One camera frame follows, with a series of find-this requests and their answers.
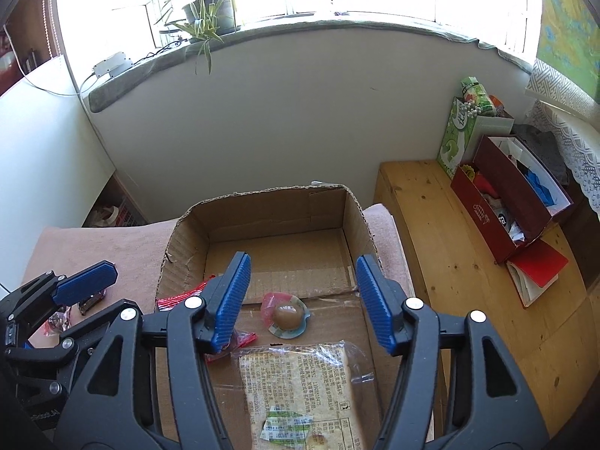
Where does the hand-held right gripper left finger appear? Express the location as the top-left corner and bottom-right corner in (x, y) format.
(54, 252), (251, 450)

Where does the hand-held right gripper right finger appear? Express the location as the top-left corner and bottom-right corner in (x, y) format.
(355, 254), (551, 450)

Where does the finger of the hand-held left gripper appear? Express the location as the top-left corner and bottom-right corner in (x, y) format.
(4, 301), (127, 362)
(14, 262), (118, 338)

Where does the brown chocolate bar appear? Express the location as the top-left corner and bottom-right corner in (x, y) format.
(78, 292), (110, 316)

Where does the brown cardboard box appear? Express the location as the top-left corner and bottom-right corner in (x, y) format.
(154, 184), (446, 450)

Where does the small white red packet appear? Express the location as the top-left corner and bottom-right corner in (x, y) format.
(43, 307), (71, 336)

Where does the red snack packet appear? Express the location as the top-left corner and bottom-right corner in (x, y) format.
(157, 276), (258, 362)

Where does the clear jelly cup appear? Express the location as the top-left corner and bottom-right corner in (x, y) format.
(261, 292), (311, 339)

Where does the cluttered low shelf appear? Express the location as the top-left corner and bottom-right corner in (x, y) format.
(82, 173), (146, 228)

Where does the wooden bench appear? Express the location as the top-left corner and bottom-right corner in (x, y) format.
(373, 159), (591, 437)

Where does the clear bread packet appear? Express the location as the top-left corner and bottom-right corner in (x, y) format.
(234, 341), (373, 450)

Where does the white cabinet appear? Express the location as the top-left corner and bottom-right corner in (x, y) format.
(0, 54), (117, 291)

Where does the dark red cardboard box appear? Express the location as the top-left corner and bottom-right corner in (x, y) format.
(450, 135), (575, 264)

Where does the red notebook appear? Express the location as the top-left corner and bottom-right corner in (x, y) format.
(505, 239), (570, 309)

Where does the green snack bag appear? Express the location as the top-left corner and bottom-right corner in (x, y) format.
(437, 97), (479, 180)
(458, 76), (498, 118)

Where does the blue folded item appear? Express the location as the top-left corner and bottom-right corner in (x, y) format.
(525, 169), (556, 204)

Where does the white power adapter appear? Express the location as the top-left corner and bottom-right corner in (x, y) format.
(92, 51), (134, 78)

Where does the dark grey cloth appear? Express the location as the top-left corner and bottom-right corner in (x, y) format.
(511, 124), (570, 186)

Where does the white lace cloth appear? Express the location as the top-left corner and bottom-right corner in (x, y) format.
(527, 100), (600, 212)

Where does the wooden bookcase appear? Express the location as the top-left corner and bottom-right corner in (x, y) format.
(0, 0), (64, 97)

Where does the grey stone windowsill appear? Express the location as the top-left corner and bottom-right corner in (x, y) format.
(88, 18), (535, 113)

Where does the potted spider plant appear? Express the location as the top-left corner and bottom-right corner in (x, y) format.
(154, 0), (249, 76)

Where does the hanging scroll painting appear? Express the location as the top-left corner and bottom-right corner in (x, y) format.
(524, 0), (600, 113)

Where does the white cable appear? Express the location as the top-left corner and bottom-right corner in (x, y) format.
(4, 23), (101, 98)

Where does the black cable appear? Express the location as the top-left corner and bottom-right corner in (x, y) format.
(132, 40), (188, 65)

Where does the beaded blind cord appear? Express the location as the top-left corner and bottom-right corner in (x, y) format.
(41, 0), (54, 59)

